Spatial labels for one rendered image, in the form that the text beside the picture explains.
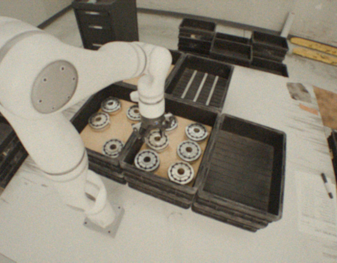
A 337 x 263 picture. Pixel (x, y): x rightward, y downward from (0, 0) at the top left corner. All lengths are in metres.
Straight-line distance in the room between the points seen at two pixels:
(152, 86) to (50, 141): 0.27
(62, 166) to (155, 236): 0.61
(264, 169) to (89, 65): 0.84
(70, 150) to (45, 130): 0.05
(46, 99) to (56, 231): 0.83
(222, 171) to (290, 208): 0.39
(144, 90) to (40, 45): 0.36
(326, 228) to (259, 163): 0.44
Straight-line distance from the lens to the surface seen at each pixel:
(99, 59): 0.27
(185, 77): 1.26
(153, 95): 0.53
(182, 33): 2.44
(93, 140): 0.98
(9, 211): 1.15
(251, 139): 1.02
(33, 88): 0.21
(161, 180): 0.72
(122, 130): 0.98
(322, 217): 1.17
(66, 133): 0.36
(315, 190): 1.21
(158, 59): 0.47
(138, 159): 0.85
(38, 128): 0.34
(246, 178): 0.91
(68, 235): 0.98
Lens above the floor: 1.59
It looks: 52 degrees down
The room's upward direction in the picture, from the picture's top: 2 degrees clockwise
